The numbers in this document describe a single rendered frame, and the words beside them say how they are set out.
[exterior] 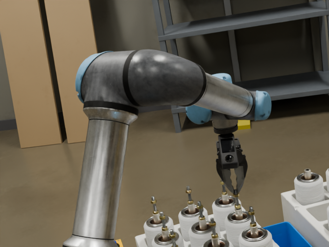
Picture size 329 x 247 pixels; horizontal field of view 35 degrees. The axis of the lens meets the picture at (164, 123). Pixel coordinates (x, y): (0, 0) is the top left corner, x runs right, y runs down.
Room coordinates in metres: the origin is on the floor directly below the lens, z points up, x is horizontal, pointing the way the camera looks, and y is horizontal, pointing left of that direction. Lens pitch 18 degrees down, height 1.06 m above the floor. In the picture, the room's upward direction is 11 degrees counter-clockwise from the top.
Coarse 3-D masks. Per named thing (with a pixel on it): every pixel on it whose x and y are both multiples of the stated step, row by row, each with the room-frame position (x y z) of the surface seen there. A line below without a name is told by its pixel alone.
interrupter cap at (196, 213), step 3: (186, 207) 1.57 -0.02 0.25; (195, 207) 1.56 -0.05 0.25; (183, 210) 1.56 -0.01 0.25; (186, 210) 1.55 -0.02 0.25; (195, 210) 1.55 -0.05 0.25; (198, 210) 1.54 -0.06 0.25; (183, 213) 1.54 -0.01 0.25; (186, 213) 1.53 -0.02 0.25; (189, 213) 1.53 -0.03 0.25; (192, 213) 1.53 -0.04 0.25; (195, 213) 1.52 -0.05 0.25; (198, 213) 1.52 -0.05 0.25; (186, 216) 1.51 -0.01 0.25; (189, 216) 1.51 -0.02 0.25; (192, 216) 1.51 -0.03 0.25; (195, 216) 1.51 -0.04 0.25
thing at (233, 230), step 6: (228, 222) 1.43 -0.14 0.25; (246, 222) 1.41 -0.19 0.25; (228, 228) 1.43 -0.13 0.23; (234, 228) 1.41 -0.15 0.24; (240, 228) 1.40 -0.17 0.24; (246, 228) 1.40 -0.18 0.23; (228, 234) 1.43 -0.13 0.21; (234, 234) 1.41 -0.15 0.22; (228, 240) 1.44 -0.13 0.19; (234, 240) 1.41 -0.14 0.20; (234, 246) 1.42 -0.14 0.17
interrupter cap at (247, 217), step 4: (232, 212) 1.48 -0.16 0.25; (244, 212) 1.47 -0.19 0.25; (228, 216) 1.46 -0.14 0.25; (232, 216) 1.46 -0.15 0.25; (244, 216) 1.45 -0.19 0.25; (248, 216) 1.44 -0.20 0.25; (228, 220) 1.44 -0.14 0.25; (232, 220) 1.44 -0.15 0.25; (236, 220) 1.43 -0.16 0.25; (240, 220) 1.42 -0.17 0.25; (244, 220) 1.42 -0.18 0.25; (248, 220) 1.42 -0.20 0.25
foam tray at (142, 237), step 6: (210, 216) 1.62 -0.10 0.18; (174, 228) 1.58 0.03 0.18; (180, 228) 1.58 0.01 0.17; (144, 234) 1.58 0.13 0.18; (180, 234) 1.54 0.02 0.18; (222, 234) 1.49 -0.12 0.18; (138, 240) 1.55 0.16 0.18; (144, 240) 1.54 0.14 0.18; (138, 246) 1.52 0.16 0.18; (144, 246) 1.51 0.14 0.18; (186, 246) 1.46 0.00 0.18; (276, 246) 1.36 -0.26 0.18
